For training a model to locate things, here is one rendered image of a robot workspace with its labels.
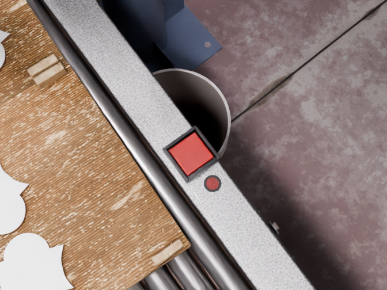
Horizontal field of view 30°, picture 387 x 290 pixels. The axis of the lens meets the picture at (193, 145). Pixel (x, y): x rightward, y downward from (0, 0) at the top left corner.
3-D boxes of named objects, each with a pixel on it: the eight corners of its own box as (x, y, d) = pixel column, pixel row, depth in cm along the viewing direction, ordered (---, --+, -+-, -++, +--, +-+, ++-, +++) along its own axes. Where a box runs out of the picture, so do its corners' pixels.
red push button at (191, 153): (194, 133, 133) (194, 130, 131) (214, 159, 131) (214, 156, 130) (168, 151, 132) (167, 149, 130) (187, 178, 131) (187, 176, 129)
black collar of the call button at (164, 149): (196, 127, 133) (196, 124, 131) (220, 159, 131) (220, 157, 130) (162, 151, 132) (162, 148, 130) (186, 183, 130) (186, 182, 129)
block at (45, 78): (63, 65, 134) (60, 60, 131) (68, 73, 134) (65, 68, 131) (35, 83, 133) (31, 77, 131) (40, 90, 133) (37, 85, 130)
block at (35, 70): (56, 57, 135) (53, 52, 132) (61, 65, 134) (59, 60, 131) (29, 74, 134) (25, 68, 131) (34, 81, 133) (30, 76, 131)
